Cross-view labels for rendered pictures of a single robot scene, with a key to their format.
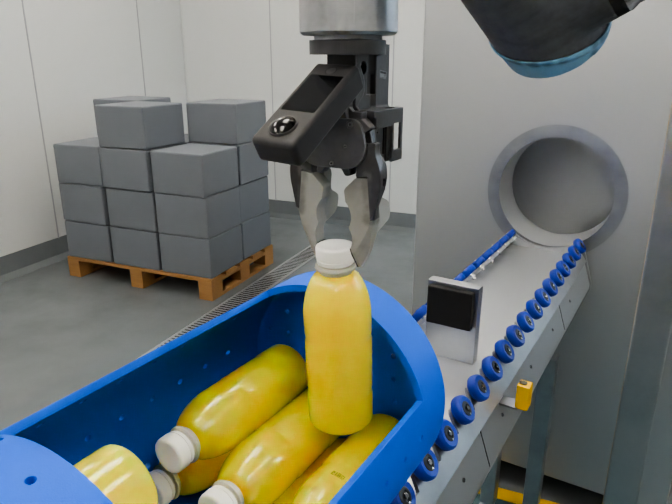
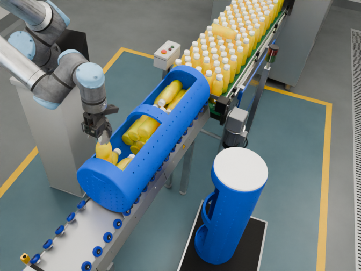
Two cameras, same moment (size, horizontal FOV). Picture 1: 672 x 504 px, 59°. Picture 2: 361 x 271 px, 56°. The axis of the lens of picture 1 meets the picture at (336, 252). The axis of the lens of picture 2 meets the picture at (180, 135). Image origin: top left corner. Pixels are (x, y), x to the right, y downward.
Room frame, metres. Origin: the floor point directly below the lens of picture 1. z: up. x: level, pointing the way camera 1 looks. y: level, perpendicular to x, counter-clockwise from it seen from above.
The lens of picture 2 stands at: (1.55, 0.17, 2.39)
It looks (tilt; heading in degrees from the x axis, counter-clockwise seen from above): 47 degrees down; 171
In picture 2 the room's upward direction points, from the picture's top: 7 degrees clockwise
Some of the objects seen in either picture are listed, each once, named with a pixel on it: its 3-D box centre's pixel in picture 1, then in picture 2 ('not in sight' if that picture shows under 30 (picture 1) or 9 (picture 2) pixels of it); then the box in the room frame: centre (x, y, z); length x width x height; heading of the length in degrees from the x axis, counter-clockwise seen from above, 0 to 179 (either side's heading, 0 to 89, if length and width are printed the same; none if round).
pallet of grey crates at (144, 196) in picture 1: (167, 189); not in sight; (4.08, 1.18, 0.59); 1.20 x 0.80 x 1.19; 67
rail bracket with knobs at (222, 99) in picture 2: not in sight; (221, 105); (-0.04, 0.67, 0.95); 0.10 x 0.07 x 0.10; 59
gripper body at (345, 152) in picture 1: (351, 106); (95, 119); (0.59, -0.01, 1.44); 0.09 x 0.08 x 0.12; 149
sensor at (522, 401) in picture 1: (508, 390); (30, 261); (0.92, -0.31, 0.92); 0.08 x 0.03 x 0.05; 59
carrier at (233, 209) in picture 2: not in sight; (225, 212); (0.52, 0.66, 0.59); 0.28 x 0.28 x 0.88
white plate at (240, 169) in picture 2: not in sight; (240, 168); (0.52, 0.66, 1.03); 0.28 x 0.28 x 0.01
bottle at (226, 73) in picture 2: not in sight; (224, 79); (-0.25, 0.71, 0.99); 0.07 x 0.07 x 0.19
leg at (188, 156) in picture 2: not in sight; (186, 169); (-0.01, 0.50, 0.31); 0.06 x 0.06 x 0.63; 59
